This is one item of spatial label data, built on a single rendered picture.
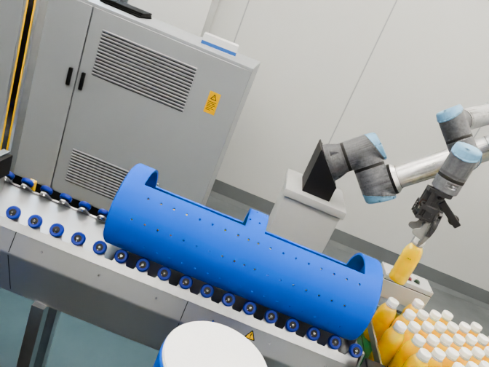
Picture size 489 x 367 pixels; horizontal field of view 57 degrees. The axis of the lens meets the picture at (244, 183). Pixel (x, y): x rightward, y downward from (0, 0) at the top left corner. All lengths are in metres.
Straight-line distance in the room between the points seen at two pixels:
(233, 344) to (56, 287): 0.70
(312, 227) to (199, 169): 1.13
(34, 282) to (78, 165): 1.81
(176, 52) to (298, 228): 1.41
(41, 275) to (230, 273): 0.64
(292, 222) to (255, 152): 2.15
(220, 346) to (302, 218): 1.16
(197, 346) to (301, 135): 3.28
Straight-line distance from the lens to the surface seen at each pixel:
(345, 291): 1.46
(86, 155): 3.38
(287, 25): 4.17
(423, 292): 1.94
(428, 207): 1.65
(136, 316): 1.63
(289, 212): 2.26
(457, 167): 1.62
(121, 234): 1.46
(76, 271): 1.60
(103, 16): 3.17
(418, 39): 4.27
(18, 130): 2.06
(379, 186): 2.24
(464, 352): 1.75
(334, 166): 2.23
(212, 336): 1.26
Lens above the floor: 1.84
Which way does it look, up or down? 21 degrees down
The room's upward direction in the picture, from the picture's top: 23 degrees clockwise
